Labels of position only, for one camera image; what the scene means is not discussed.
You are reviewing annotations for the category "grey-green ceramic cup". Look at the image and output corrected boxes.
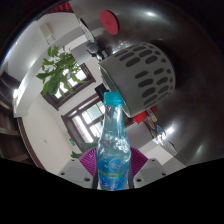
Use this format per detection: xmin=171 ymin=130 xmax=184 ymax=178
xmin=97 ymin=41 xmax=177 ymax=118

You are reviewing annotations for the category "brown-framed window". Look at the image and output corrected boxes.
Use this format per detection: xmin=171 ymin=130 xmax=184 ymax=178
xmin=40 ymin=63 xmax=97 ymax=111

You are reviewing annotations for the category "white printed magazine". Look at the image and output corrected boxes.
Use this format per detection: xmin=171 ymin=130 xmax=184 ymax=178
xmin=78 ymin=17 xmax=94 ymax=38

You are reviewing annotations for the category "black chair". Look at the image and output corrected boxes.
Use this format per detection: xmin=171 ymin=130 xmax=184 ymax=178
xmin=94 ymin=84 xmax=108 ymax=101

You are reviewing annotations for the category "clear blue-capped water bottle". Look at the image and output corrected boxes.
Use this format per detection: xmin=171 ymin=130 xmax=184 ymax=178
xmin=95 ymin=91 xmax=132 ymax=191

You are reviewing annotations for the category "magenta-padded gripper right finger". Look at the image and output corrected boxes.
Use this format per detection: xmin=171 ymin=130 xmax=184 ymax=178
xmin=128 ymin=147 xmax=169 ymax=190

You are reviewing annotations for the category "white wall-mounted unit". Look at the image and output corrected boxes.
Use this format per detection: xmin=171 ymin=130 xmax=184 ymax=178
xmin=39 ymin=21 xmax=57 ymax=45

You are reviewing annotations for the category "slim potted plant white pot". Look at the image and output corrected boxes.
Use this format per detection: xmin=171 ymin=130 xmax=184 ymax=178
xmin=35 ymin=42 xmax=93 ymax=98

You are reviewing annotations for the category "brown wooden double door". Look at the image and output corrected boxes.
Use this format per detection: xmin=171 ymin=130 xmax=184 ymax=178
xmin=60 ymin=93 xmax=108 ymax=153

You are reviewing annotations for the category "red carpeted staircase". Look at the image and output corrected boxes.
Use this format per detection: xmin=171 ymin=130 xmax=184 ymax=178
xmin=49 ymin=1 xmax=73 ymax=14

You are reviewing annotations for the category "flat round red coaster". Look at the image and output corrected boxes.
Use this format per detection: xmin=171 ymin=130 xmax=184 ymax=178
xmin=99 ymin=9 xmax=120 ymax=36

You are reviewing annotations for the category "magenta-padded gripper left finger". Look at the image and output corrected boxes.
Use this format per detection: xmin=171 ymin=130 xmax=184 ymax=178
xmin=57 ymin=147 xmax=100 ymax=190

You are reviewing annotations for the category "round colourful sticker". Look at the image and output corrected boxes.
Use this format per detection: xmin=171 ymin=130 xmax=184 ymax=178
xmin=148 ymin=121 xmax=160 ymax=131
xmin=146 ymin=112 xmax=158 ymax=122

